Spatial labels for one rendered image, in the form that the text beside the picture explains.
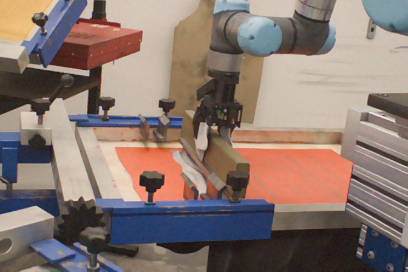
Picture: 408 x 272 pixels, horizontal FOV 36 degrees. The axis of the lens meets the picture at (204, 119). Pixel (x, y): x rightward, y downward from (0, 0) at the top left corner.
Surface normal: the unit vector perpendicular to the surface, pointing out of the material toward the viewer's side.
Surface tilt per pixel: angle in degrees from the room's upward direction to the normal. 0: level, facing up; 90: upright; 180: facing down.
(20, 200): 90
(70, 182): 0
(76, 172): 0
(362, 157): 90
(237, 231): 90
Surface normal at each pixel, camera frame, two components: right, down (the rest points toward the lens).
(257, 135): 0.29, 0.27
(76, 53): -0.23, 0.22
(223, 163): -0.95, -0.05
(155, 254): 0.11, -0.96
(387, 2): -0.86, 0.12
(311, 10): -0.36, 0.39
